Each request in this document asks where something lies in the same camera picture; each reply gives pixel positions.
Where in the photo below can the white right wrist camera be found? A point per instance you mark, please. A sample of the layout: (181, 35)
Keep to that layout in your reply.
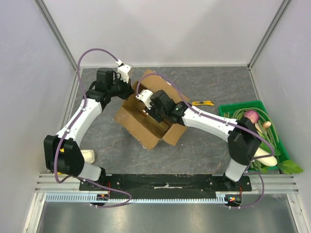
(145, 97)

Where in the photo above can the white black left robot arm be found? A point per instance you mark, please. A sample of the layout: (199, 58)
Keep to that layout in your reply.
(97, 97)

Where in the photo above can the purple onion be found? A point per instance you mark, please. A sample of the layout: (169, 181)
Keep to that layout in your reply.
(252, 115)

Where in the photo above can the aluminium frame rail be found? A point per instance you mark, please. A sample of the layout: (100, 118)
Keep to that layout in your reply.
(268, 183)

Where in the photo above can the yellow utility knife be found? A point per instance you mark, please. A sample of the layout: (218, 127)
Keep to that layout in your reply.
(203, 103)

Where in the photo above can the brown cardboard express box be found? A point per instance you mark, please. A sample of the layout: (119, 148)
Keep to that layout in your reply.
(142, 126)

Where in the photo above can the yellow napa cabbage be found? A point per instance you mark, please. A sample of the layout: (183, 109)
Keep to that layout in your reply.
(85, 156)

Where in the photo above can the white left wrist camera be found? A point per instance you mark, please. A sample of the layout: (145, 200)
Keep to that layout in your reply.
(125, 71)

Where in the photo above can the gold capped amber bottle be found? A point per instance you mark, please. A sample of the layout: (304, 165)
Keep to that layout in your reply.
(160, 125)

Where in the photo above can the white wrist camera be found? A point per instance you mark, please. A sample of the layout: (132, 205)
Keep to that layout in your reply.
(125, 71)
(145, 97)

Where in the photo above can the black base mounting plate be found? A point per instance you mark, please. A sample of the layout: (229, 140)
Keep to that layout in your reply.
(191, 181)

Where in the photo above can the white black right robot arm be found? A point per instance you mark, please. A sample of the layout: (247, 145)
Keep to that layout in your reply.
(241, 135)

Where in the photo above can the green plastic vegetable tray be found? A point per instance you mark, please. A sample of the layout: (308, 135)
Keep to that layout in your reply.
(237, 110)

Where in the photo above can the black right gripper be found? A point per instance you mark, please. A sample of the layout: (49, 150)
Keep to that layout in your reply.
(150, 114)

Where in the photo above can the brown mushroom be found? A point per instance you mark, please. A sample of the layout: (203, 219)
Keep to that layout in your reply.
(266, 125)

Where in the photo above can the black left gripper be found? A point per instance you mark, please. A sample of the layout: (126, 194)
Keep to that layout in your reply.
(128, 91)

